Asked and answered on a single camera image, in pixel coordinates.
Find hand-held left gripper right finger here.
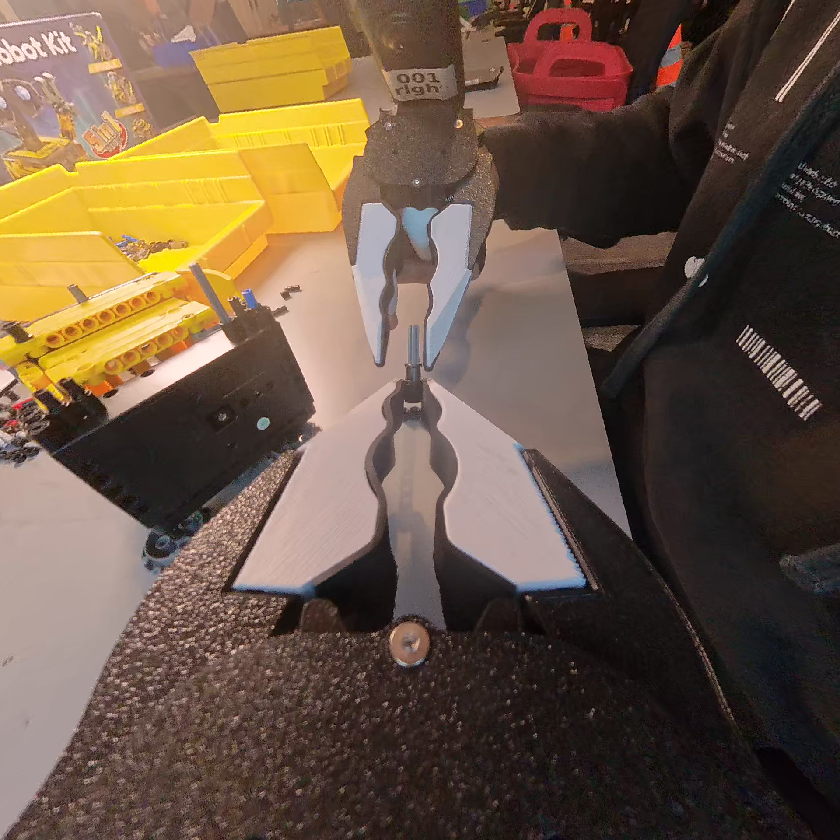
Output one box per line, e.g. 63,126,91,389
420,381,588,594

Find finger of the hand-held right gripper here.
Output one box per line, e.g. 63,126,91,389
426,201,477,371
355,204,405,371

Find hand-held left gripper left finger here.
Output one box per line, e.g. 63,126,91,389
234,381,403,594

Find grey metal axle rod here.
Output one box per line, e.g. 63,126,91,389
188,263,232,325

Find yellow toy block robot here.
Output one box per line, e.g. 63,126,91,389
0,263,319,536

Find grey desk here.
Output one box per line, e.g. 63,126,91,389
0,217,634,840

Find yellow plastic bin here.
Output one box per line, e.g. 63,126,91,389
0,155,277,326
116,99,372,237
191,27,354,115

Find red plastic canister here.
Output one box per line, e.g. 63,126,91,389
506,7,635,114

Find loose metal parts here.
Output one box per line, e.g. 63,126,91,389
112,233,193,262

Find person in black hoodie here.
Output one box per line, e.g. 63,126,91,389
578,0,840,802

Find orange traffic cone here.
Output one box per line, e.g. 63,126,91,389
655,27,687,93

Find blue printed cardboard box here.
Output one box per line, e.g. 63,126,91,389
0,14,148,185

